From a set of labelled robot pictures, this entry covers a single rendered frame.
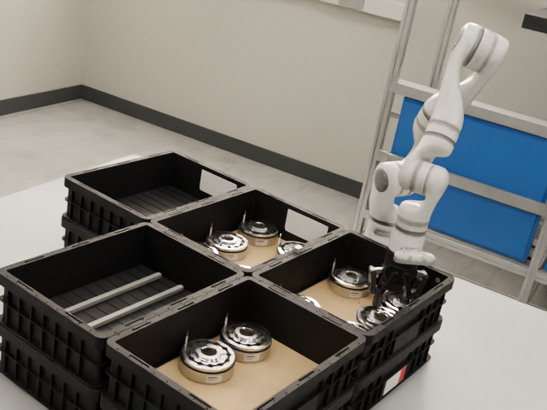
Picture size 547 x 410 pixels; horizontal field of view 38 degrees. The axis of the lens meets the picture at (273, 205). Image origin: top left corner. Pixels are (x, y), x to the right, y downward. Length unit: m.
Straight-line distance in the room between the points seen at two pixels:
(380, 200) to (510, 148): 1.58
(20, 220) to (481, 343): 1.28
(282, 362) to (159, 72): 3.95
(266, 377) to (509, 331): 0.88
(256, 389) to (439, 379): 0.56
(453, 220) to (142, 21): 2.66
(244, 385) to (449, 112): 0.71
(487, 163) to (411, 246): 1.87
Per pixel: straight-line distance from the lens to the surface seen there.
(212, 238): 1.94
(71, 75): 5.71
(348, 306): 1.83
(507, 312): 2.31
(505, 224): 3.62
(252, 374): 1.53
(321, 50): 4.73
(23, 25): 5.29
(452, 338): 2.09
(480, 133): 3.55
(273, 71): 4.89
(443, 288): 1.80
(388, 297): 1.85
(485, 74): 1.80
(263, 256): 1.96
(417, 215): 1.70
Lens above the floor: 1.70
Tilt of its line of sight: 23 degrees down
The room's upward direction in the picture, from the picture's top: 11 degrees clockwise
